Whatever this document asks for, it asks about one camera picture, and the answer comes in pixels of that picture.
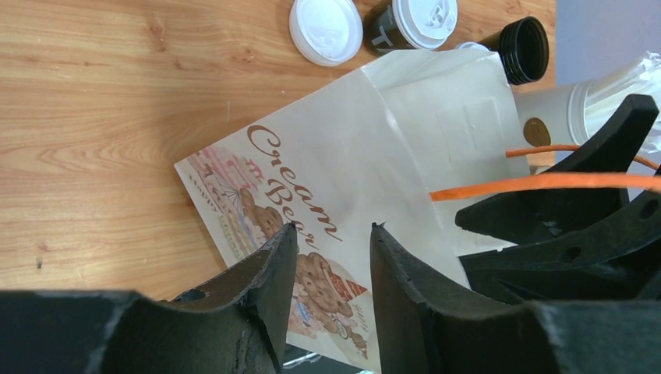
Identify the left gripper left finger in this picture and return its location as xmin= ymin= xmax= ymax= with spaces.
xmin=1 ymin=223 xmax=297 ymax=373

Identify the brown paper bag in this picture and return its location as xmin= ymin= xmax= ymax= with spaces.
xmin=174 ymin=48 xmax=661 ymax=374

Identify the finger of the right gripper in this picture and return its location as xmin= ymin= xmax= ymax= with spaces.
xmin=460 ymin=191 xmax=660 ymax=304
xmin=454 ymin=94 xmax=659 ymax=245

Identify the paper cup of straws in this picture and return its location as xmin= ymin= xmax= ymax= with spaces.
xmin=514 ymin=51 xmax=660 ymax=146

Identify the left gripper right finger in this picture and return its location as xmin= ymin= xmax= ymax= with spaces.
xmin=369 ymin=224 xmax=660 ymax=373

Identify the brown coffee cup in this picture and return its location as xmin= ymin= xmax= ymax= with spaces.
xmin=363 ymin=1 xmax=413 ymax=56

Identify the white plastic cup lid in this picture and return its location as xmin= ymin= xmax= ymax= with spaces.
xmin=392 ymin=0 xmax=458 ymax=50

